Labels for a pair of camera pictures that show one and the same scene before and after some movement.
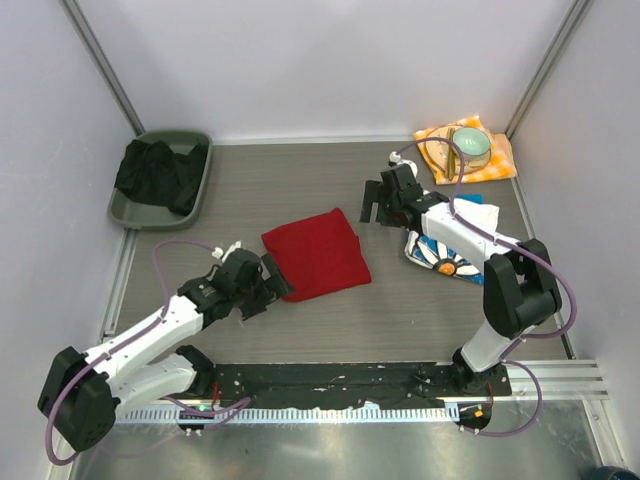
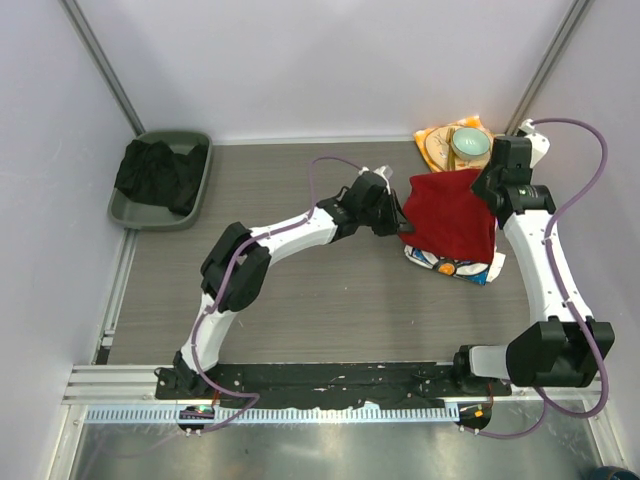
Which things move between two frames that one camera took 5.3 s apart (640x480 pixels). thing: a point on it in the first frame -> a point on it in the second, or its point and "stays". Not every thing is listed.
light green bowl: x=475 y=144 stays
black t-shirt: x=155 y=174 stays
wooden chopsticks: x=451 y=153 stays
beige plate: x=436 y=154 stays
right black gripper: x=374 y=193 -> x=479 y=185
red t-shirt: x=318 y=255 -> x=449 y=217
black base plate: x=349 y=382 stays
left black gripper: x=278 y=284 -> x=396 y=221
